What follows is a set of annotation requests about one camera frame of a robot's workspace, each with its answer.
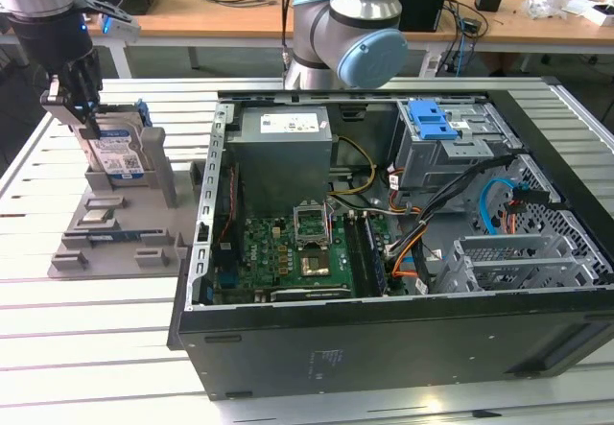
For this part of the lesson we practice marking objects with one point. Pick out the grey power supply unit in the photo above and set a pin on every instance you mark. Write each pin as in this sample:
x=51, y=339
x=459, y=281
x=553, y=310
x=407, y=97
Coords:
x=283, y=166

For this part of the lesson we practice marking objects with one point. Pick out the hard disk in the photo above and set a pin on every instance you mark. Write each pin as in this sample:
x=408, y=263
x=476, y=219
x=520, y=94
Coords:
x=117, y=151

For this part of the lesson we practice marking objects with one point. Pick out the green RAM stick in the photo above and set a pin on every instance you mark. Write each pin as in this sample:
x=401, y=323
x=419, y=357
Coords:
x=115, y=237
x=376, y=262

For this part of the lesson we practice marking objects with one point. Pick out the wooden desk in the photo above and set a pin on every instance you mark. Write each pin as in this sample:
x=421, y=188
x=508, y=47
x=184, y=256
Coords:
x=216, y=19

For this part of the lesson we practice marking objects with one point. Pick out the CPU socket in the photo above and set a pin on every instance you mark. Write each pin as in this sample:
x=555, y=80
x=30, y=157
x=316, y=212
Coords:
x=315, y=264

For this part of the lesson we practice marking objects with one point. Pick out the blue disk carrier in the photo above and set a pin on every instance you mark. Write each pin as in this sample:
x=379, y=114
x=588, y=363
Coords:
x=432, y=125

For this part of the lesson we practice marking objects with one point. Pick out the black graphics card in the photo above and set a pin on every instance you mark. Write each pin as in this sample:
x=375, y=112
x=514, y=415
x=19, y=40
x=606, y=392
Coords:
x=312, y=294

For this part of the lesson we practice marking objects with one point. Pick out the silver CPU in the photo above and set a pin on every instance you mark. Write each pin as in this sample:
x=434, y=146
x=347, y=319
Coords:
x=96, y=219

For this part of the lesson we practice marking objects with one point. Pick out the grey parts rack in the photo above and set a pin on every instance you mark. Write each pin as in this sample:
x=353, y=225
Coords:
x=120, y=262

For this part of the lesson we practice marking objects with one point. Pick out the metal disk bay cage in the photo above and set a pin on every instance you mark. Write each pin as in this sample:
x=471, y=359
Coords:
x=432, y=166

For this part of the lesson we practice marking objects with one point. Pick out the black open PC case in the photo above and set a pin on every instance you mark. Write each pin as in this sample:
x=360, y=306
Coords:
x=384, y=348

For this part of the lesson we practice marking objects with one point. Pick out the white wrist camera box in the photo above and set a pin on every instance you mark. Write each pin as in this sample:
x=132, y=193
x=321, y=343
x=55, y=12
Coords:
x=120, y=27

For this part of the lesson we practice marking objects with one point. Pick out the black box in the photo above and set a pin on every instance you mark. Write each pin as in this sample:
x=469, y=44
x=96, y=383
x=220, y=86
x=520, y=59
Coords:
x=424, y=5

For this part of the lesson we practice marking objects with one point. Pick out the clear plastic bag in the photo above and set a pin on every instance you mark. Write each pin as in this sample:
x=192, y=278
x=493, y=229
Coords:
x=547, y=0

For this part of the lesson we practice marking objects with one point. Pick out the open white box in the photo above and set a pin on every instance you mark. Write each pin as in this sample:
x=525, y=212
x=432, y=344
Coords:
x=592, y=12

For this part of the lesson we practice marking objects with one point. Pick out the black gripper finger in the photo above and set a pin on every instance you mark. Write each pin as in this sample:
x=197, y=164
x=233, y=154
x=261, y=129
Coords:
x=52, y=91
x=86, y=94

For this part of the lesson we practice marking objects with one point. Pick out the green motherboard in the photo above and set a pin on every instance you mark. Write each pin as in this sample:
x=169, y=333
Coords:
x=268, y=252

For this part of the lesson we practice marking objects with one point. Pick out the perforated metal disk bay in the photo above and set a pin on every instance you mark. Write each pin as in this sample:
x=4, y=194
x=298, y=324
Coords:
x=508, y=247

